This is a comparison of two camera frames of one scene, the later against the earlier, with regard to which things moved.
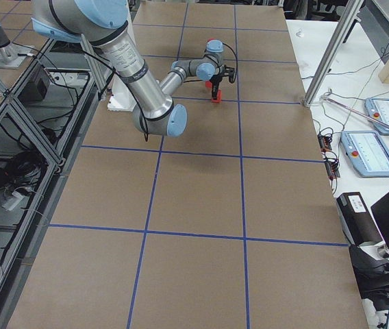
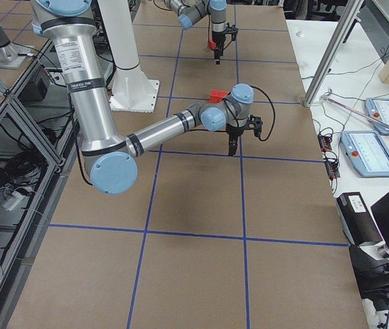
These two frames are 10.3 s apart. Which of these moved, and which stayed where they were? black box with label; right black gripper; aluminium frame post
Moved: right black gripper
Stayed: aluminium frame post; black box with label
